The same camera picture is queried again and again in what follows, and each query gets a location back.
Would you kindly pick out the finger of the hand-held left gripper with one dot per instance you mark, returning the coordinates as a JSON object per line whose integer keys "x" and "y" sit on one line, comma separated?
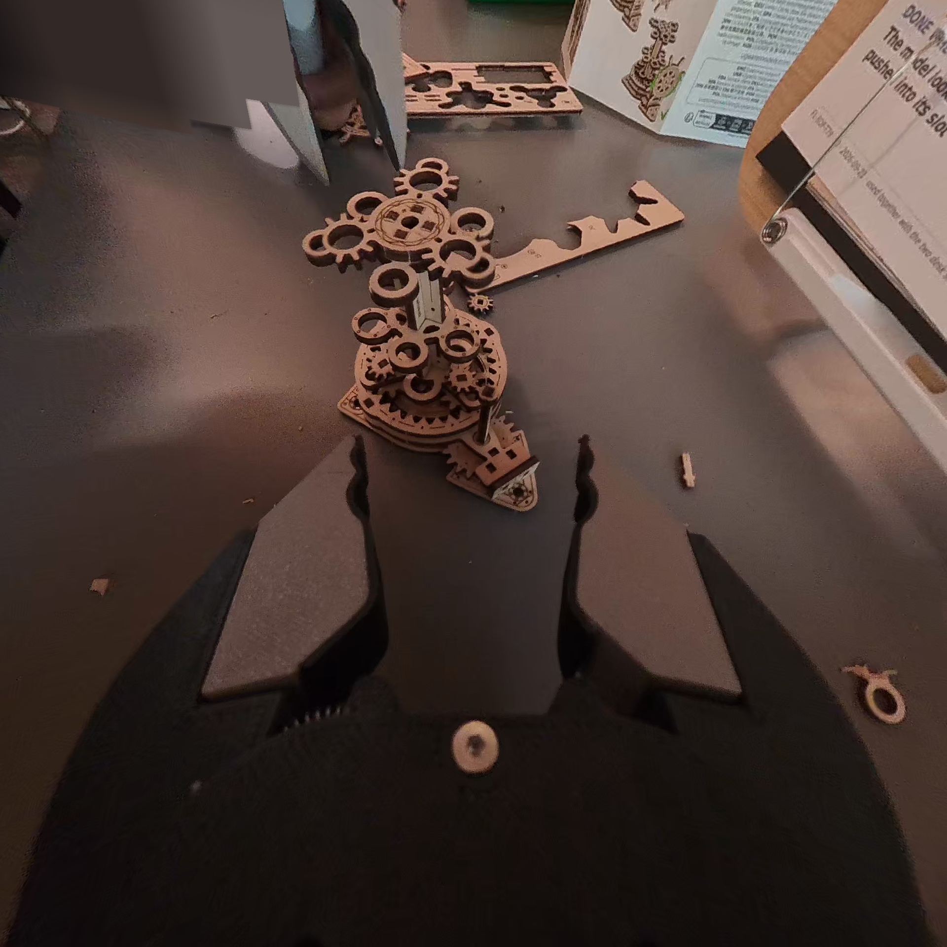
{"x": 303, "y": 126}
{"x": 385, "y": 74}

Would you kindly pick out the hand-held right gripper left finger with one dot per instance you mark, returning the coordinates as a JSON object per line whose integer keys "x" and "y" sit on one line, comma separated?
{"x": 296, "y": 607}

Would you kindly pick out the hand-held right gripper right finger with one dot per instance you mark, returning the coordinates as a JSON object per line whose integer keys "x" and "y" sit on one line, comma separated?
{"x": 651, "y": 607}

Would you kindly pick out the wooden gear model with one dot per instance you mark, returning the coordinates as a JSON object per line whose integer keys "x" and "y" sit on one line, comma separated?
{"x": 414, "y": 222}

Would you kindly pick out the white printed kit box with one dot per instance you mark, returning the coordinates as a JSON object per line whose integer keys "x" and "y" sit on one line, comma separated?
{"x": 710, "y": 89}

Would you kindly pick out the small wooden peg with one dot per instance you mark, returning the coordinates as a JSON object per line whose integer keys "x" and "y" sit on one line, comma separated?
{"x": 687, "y": 472}

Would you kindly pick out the wooden sheet with rectangular cutout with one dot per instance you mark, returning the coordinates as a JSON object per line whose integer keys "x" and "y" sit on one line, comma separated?
{"x": 564, "y": 103}

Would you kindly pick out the wavy wooden sheet offcut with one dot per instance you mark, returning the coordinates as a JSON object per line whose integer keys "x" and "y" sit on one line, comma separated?
{"x": 533, "y": 263}

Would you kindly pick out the small wooden gear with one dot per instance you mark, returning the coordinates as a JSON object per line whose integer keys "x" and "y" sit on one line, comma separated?
{"x": 472, "y": 305}

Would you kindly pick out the instruction sheet on stand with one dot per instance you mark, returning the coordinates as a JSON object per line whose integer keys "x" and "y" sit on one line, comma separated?
{"x": 851, "y": 296}

